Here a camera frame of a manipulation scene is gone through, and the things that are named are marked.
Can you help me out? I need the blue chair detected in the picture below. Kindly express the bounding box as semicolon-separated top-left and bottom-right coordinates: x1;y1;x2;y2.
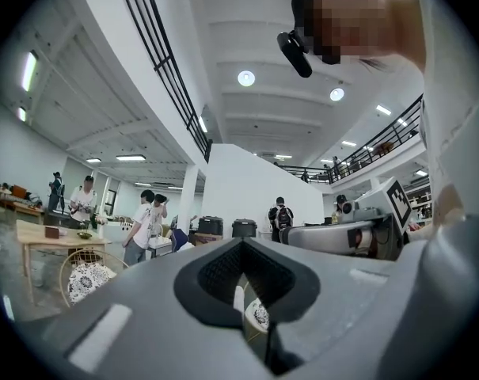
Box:
171;228;189;253

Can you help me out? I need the black head-worn camera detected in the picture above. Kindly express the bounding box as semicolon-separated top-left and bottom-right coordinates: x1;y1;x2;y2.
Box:
276;29;314;79

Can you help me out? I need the white square pillar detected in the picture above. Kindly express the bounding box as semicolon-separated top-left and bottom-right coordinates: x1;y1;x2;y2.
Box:
176;164;200;233

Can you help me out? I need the person's head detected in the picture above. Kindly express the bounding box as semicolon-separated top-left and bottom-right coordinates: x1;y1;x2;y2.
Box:
291;0;426;73

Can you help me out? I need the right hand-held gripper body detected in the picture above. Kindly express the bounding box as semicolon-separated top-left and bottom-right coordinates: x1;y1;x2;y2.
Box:
341;177;412;260

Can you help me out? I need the wicker chair with cushion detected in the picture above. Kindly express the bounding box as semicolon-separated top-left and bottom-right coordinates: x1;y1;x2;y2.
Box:
59;247;126;309

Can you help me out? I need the row of recessed strip lights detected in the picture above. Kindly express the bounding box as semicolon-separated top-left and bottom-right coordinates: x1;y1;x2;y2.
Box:
86;154;184;192

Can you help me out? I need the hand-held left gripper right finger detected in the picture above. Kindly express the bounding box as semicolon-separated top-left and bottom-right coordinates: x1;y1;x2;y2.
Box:
242;237;398;375

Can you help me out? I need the low wooden table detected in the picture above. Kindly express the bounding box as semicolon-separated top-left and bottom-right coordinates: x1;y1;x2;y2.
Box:
0;186;45;224

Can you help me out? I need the short black equipment case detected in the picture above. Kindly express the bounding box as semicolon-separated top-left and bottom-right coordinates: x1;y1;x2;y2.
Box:
197;215;225;237

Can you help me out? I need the patterned seat cushion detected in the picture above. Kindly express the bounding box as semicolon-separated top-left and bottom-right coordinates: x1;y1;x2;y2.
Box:
245;297;270;334
67;262;118;305

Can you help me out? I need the tall black equipment case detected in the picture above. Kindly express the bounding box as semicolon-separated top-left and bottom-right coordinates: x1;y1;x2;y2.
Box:
231;218;258;239

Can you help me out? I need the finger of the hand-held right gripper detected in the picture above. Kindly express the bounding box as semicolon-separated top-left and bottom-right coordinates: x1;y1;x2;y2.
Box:
281;219;375;258

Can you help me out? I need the black upper walkway railing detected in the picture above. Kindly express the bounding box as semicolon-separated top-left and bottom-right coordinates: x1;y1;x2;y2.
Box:
276;95;424;185

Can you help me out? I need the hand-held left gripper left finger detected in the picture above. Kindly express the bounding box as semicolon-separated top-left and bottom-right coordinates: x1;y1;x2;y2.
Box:
40;237;272;380

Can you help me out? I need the person's white shirt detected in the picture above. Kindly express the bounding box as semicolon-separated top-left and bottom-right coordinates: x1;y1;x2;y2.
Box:
357;0;479;221

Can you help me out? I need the long black balcony railing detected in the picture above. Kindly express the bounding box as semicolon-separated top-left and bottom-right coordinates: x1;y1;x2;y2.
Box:
115;0;213;164

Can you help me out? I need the person's right forearm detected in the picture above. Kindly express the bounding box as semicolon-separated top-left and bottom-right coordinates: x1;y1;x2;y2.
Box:
431;183;468;229

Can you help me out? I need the brown cardboard box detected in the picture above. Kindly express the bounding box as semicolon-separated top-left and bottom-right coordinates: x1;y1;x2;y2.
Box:
193;232;223;247

